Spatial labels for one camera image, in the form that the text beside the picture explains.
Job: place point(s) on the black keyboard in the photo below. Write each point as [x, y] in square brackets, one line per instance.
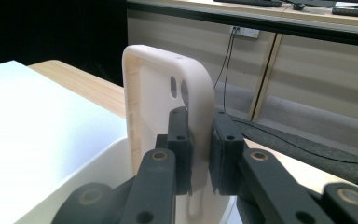
[354, 12]

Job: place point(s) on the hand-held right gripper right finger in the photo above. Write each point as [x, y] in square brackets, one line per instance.
[227, 161]

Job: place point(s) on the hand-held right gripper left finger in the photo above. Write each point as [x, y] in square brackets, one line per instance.
[181, 155]

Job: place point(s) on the black curtain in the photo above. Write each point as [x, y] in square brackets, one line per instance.
[52, 31]

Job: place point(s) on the white plastic storage box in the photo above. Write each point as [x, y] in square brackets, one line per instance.
[105, 174]

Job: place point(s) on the black computer mouse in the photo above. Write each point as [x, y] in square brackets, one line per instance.
[298, 5]

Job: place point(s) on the black horizontal bar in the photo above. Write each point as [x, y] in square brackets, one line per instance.
[261, 26]

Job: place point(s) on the beige phone case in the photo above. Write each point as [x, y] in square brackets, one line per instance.
[155, 93]

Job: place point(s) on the white wall socket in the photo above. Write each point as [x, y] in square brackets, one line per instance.
[245, 31]

